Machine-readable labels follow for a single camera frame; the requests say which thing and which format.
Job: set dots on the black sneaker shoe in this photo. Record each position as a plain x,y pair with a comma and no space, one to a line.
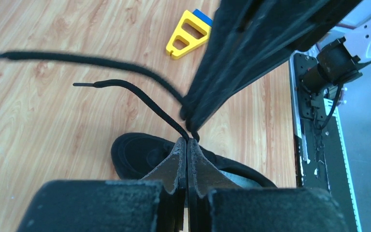
134,155

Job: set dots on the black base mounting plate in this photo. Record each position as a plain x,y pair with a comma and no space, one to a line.
322,160

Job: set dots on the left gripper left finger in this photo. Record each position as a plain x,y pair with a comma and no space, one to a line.
171,174

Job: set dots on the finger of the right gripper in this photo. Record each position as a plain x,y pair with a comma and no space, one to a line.
248,39

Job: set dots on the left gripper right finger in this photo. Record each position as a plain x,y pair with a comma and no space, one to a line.
202,178

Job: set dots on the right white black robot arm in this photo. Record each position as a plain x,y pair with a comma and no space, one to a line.
340,61

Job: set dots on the yellow triangular toy piece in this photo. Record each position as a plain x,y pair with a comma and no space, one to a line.
183,42

